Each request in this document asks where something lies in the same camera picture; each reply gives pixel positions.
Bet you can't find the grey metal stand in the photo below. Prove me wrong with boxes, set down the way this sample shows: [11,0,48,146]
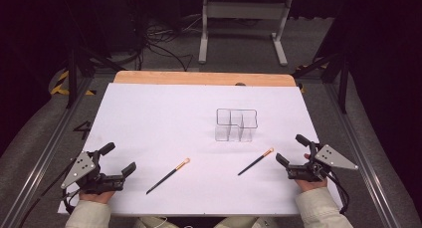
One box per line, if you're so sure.
[198,0,294,67]

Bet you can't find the dark curtain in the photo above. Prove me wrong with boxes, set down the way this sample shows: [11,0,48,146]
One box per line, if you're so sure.
[344,0,422,219]
[0,0,73,156]

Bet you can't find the wooden table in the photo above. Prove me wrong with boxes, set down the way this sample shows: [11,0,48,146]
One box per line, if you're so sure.
[112,70,297,88]

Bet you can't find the person's right leg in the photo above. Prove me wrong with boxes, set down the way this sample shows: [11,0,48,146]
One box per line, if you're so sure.
[213,215,285,228]

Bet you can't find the person's right hand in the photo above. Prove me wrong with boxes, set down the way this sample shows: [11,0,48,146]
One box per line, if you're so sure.
[294,177,328,193]

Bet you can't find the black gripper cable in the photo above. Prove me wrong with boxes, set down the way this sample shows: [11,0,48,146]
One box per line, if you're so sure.
[18,157,83,228]
[322,169,351,216]

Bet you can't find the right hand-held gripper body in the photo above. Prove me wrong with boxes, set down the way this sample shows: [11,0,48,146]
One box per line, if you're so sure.
[287,141,359,183]

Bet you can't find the black gold makeup brush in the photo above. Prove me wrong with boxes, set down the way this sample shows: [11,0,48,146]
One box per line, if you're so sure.
[145,157,191,195]
[237,147,275,177]

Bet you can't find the aluminium rail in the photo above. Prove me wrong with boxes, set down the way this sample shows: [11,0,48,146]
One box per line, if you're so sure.
[322,83,400,228]
[0,76,95,228]

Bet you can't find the clear plastic organizer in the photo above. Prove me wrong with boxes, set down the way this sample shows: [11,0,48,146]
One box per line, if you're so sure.
[214,108,259,143]

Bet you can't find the person's left hand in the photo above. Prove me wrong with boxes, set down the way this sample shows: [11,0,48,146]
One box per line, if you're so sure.
[79,190,115,205]

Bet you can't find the black floor cables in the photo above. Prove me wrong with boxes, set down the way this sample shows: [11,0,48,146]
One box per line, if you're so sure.
[138,13,202,72]

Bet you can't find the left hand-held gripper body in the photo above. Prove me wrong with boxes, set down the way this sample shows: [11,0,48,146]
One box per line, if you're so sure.
[60,149,125,196]

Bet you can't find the black stand legs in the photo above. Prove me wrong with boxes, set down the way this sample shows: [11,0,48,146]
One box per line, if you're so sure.
[292,51,350,114]
[64,43,117,111]

